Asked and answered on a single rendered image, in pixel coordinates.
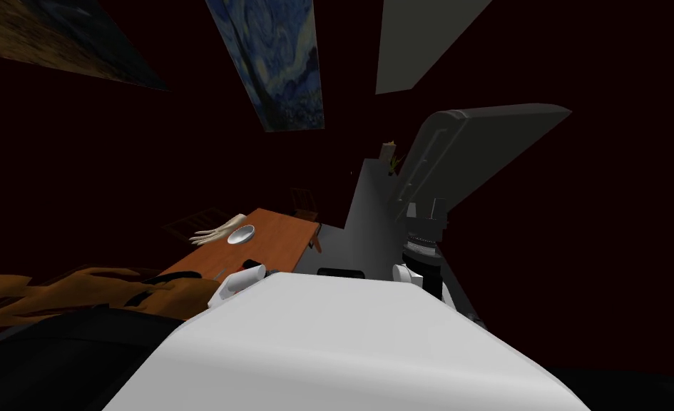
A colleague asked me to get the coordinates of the blue swirl painting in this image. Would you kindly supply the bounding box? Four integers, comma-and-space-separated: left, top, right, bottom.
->
205, 0, 326, 133

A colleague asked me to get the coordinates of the white bowl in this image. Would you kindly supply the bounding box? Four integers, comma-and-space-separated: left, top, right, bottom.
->
226, 225, 256, 246

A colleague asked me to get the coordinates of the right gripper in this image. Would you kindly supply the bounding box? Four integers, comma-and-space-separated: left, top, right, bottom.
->
404, 197, 449, 243

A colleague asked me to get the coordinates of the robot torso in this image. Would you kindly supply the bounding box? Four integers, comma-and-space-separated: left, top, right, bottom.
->
102, 266, 592, 411

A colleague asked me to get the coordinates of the potted plant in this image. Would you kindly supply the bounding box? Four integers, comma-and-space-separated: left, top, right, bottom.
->
379, 139, 407, 177

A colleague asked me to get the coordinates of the grey cabinet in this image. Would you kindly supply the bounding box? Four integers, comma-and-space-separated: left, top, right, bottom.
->
316, 158, 409, 280

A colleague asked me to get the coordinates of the brown landscape painting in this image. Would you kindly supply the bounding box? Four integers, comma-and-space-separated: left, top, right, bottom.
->
0, 0, 171, 92

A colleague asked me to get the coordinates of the dark wooden chair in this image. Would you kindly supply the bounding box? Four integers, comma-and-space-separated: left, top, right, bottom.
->
289, 187, 320, 223

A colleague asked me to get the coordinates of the brown sofa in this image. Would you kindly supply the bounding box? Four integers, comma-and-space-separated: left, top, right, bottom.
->
0, 265, 221, 330

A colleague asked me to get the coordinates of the grey fridge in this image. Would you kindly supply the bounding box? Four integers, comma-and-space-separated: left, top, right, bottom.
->
394, 103, 573, 223

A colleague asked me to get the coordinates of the brown wooden table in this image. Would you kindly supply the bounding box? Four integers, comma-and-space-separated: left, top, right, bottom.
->
159, 208, 323, 282

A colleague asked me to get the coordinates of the grey window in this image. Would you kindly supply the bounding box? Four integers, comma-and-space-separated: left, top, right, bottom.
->
374, 0, 494, 96

